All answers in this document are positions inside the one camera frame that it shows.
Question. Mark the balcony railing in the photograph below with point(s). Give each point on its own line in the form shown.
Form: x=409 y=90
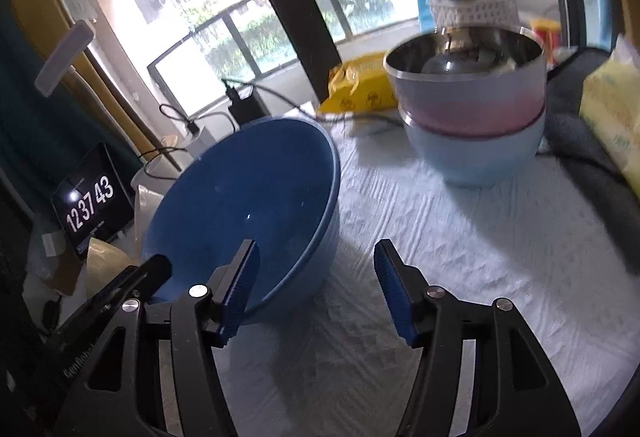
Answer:
x=225 y=19

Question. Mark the white plastic basket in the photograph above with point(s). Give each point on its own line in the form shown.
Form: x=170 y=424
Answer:
x=480 y=12

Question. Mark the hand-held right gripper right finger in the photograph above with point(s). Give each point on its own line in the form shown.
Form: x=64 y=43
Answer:
x=395 y=297

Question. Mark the cardboard box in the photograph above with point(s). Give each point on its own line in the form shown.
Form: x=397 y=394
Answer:
x=55 y=279

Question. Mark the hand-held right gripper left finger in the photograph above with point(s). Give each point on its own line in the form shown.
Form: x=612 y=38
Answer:
x=240 y=297

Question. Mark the black tablet clock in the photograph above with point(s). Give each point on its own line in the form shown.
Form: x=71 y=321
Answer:
x=92 y=202

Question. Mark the light blue bowl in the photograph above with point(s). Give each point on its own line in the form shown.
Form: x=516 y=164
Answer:
x=470 y=157

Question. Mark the white desk lamp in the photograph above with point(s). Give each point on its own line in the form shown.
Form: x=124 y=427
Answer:
x=65 y=57

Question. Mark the black door frame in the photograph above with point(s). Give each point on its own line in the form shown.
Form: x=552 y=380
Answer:
x=290 y=7

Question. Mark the white charger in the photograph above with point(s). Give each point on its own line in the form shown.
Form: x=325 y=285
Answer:
x=202 y=137

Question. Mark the teal curtain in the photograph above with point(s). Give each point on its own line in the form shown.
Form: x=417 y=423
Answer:
x=45 y=127

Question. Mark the dark grey bag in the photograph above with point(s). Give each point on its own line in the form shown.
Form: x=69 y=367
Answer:
x=575 y=142

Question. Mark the yellow tissue pack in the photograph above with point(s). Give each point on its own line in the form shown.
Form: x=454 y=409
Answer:
x=612 y=107

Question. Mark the yellow curtain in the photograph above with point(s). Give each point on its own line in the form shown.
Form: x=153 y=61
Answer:
x=75 y=7

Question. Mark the white textured tablecloth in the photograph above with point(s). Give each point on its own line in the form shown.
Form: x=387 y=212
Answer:
x=450 y=267

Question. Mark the pink steel-lined bowl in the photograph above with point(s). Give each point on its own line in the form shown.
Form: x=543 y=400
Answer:
x=465 y=102

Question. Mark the yellow packet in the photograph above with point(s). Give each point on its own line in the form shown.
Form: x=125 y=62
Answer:
x=355 y=87

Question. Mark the black charger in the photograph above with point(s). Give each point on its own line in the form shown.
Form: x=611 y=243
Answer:
x=246 y=106

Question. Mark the large blue bowl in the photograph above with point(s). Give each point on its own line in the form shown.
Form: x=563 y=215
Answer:
x=250 y=187

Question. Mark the red yellow can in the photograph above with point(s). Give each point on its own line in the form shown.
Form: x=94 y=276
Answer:
x=545 y=37

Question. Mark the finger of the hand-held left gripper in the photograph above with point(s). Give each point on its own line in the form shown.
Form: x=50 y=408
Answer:
x=145 y=277

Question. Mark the light yellow bowl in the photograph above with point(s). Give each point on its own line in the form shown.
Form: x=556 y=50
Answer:
x=107 y=264

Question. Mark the small white box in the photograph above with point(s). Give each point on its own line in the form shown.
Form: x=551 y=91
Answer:
x=49 y=244

